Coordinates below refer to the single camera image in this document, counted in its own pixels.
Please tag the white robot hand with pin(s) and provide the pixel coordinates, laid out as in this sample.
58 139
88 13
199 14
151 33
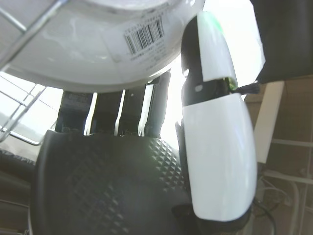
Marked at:
97 183

